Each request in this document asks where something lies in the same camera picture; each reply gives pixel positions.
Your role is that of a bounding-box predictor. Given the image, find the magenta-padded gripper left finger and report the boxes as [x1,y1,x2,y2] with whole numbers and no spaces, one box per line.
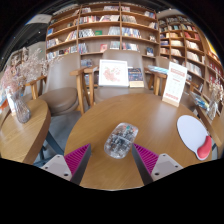
[41,143,92,186]

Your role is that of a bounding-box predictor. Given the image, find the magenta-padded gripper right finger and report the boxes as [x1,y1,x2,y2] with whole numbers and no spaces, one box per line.
[131,143,184,186]

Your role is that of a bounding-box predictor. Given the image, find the transparent computer mouse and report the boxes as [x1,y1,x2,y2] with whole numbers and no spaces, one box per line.
[103,122,139,160]

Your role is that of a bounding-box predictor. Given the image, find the white mouse pad red rest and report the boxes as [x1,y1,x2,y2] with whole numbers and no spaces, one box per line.
[176,114,213,162]

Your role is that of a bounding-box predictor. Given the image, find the glass vase pink dried flowers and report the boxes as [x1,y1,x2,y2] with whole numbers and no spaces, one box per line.
[0,47,63,124]

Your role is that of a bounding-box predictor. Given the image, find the beige wooden-armed armchair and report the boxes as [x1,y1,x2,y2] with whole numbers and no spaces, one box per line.
[83,49,161,104]
[152,55,201,113]
[25,52,88,118]

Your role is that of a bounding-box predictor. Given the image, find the stack of colourful books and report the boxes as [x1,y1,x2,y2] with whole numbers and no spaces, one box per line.
[190,91,211,111]

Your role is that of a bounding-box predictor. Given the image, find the small white table sign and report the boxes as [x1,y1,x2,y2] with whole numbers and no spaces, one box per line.
[4,87,17,117]

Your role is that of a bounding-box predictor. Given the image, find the white red sign wooden stand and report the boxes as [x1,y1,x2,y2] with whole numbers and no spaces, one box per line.
[162,61,188,108]

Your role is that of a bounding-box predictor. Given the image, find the dark blue book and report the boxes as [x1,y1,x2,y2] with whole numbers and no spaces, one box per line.
[127,67,145,89]

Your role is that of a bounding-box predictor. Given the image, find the stack of light blue books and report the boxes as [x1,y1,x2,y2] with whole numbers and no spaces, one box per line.
[146,64,169,76]

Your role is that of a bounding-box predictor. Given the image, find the white framed red floral picture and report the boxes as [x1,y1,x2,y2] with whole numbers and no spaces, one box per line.
[98,58,130,88]

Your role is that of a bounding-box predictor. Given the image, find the small distant wooden bookshelf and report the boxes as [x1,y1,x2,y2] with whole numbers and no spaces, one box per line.
[9,49,29,68]

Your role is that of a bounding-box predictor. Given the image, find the wide wooden bookshelf unit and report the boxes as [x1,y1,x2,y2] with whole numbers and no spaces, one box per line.
[44,2,159,68]

